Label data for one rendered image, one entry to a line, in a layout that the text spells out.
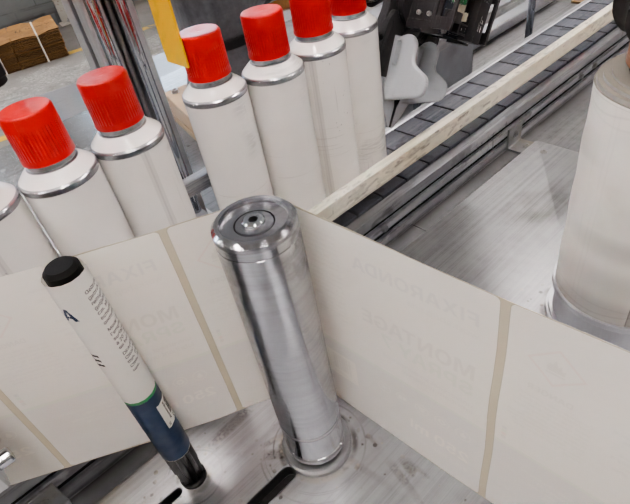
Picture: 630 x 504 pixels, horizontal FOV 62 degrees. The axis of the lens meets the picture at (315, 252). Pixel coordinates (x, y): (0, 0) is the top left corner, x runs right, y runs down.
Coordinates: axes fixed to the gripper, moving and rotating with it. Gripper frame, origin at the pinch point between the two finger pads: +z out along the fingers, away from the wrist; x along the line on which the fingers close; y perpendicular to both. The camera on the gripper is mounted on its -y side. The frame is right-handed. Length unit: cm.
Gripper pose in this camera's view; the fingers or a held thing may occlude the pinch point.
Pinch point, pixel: (385, 113)
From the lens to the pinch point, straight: 58.5
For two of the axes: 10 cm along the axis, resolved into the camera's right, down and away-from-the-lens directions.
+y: 6.8, 3.9, -6.2
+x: 7.0, -0.9, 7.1
